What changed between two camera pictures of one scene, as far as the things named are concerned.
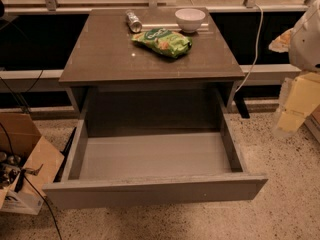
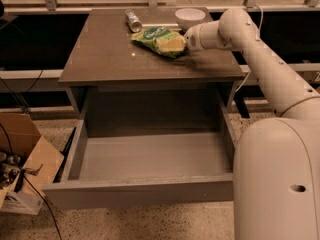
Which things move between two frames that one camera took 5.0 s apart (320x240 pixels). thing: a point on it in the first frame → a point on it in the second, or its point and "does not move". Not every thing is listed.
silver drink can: [133, 21] does not move
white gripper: [306, 44] → [191, 40]
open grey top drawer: [109, 167] does not move
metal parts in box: [10, 166] does not move
